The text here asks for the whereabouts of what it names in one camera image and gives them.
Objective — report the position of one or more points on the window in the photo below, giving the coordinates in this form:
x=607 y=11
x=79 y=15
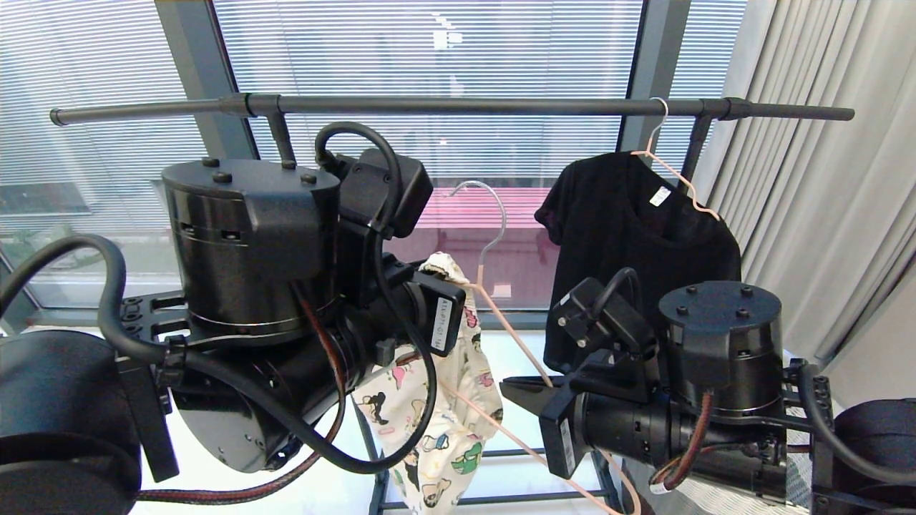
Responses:
x=429 y=43

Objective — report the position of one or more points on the white laundry basket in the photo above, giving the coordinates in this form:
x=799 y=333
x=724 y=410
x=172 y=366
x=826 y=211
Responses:
x=723 y=504

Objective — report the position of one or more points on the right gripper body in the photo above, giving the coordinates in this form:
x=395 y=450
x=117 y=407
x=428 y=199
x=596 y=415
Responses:
x=615 y=425

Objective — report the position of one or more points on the black clothes rack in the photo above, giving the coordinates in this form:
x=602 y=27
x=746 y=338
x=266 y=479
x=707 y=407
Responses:
x=465 y=105

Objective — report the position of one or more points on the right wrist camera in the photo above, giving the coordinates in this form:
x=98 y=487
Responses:
x=601 y=315

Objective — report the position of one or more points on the beige curtain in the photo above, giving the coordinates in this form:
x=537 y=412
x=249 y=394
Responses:
x=823 y=179

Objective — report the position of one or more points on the cream printed garment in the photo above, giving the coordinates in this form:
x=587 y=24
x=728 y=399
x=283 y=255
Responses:
x=451 y=429

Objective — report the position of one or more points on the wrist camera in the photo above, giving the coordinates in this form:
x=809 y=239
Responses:
x=386 y=186
x=601 y=315

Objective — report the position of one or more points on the black garment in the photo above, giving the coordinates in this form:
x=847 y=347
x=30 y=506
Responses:
x=615 y=229

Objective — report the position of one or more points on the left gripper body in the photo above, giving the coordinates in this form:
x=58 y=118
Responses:
x=401 y=315

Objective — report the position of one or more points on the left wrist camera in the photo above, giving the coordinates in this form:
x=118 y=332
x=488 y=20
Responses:
x=386 y=186

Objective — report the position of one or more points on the pink clothes hanger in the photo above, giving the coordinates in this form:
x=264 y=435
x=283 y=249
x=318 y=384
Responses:
x=501 y=207
x=680 y=179

